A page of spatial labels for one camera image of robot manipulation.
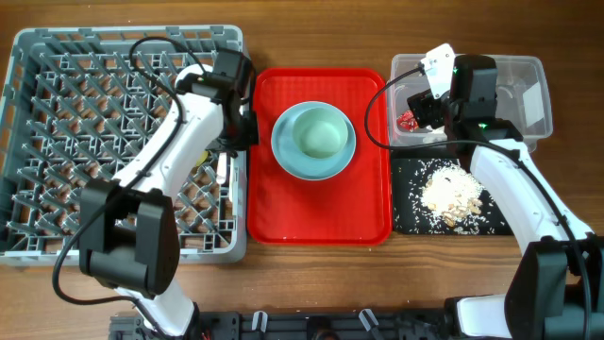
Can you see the rice and food scraps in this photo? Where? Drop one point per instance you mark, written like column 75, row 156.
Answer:
column 450, row 191

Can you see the yellow plastic cup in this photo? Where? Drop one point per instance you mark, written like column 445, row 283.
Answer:
column 202, row 158

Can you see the light blue plate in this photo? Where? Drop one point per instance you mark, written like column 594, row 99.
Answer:
column 297, row 164

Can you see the grey plastic dishwasher rack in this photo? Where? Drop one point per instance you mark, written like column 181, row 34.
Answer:
column 79, row 103

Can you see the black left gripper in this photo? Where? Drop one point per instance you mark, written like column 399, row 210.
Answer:
column 251, row 138

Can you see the clear plastic waste bin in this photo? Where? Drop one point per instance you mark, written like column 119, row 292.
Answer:
column 522, row 98

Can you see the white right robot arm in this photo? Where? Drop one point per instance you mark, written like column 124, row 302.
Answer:
column 557, row 289

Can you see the red plastic snack wrapper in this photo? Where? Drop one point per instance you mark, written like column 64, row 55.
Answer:
column 407, row 121

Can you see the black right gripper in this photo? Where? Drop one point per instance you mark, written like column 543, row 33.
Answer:
column 425, row 109

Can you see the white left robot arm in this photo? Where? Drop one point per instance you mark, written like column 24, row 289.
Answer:
column 128, row 240

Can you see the light blue small bowl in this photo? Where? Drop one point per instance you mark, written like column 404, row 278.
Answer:
column 189, row 77

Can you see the white plastic fork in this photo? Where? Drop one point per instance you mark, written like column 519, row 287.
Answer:
column 222, row 169

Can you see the red plastic serving tray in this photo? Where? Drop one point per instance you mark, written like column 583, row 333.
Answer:
column 351, row 209

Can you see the light green bowl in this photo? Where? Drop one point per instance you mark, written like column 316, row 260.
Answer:
column 320, row 132

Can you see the white paper napkin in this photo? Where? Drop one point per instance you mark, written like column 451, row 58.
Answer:
column 434, row 139

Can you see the black plastic waste tray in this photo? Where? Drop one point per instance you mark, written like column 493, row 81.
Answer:
column 406, row 212

